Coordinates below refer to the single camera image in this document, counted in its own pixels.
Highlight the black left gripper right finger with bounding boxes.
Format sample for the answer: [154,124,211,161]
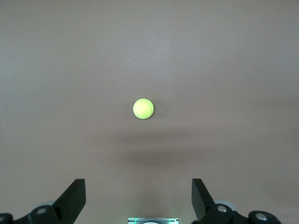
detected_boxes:
[191,178,280,224]

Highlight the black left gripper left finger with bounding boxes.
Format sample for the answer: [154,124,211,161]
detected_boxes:
[0,178,86,224]

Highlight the yellow-green tennis ball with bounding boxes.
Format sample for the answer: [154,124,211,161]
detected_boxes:
[133,98,155,120]

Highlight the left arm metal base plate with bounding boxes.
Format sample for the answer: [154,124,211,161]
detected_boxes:
[128,217,179,224]

